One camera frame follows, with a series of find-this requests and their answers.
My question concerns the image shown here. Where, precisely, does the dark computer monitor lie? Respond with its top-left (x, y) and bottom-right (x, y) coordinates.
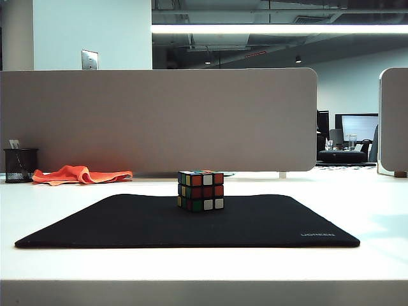
top-left (317, 110), bottom-right (330, 132)

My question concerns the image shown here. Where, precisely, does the wide beige desk partition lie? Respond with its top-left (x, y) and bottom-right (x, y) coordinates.
top-left (0, 67), bottom-right (319, 175)

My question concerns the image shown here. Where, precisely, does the narrow beige desk partition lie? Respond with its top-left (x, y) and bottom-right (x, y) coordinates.
top-left (377, 67), bottom-right (408, 177)

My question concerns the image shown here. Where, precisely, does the long ceiling light strip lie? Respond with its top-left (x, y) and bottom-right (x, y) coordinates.
top-left (151, 24), bottom-right (408, 34)

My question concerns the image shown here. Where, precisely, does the silver wall switch plate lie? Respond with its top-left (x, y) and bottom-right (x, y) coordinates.
top-left (81, 48), bottom-right (99, 70)

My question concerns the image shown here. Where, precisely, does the black mouse pad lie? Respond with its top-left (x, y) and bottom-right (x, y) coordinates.
top-left (14, 193), bottom-right (361, 250)

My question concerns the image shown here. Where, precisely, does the black mesh pen holder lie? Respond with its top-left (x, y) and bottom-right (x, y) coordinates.
top-left (3, 147), bottom-right (40, 184)

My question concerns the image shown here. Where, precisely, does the multicolour puzzle cube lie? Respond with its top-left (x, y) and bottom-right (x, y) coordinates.
top-left (177, 170), bottom-right (225, 213)

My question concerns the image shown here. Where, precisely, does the orange cloth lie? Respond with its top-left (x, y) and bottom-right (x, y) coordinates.
top-left (32, 164), bottom-right (133, 186)

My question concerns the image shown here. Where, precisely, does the lit computer monitor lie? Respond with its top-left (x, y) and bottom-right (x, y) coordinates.
top-left (334, 113), bottom-right (380, 143)

